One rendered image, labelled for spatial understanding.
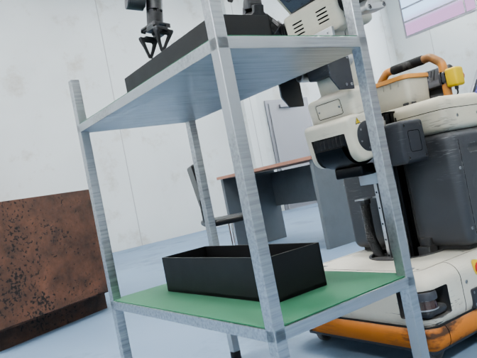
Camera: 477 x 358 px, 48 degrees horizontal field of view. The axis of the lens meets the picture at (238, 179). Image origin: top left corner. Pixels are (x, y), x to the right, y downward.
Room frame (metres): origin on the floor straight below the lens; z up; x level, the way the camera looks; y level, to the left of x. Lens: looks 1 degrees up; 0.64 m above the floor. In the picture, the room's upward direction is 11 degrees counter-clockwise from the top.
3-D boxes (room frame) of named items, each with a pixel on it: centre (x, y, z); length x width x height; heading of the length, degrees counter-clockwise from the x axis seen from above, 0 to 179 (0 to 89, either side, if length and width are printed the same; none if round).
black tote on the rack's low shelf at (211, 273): (1.56, 0.06, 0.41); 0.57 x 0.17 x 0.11; 35
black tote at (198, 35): (1.57, 0.07, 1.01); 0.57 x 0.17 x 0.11; 34
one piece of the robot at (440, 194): (2.05, -0.64, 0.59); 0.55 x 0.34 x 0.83; 34
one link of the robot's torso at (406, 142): (1.86, -0.46, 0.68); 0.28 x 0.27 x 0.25; 34
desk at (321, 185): (5.07, -0.49, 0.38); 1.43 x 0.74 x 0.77; 35
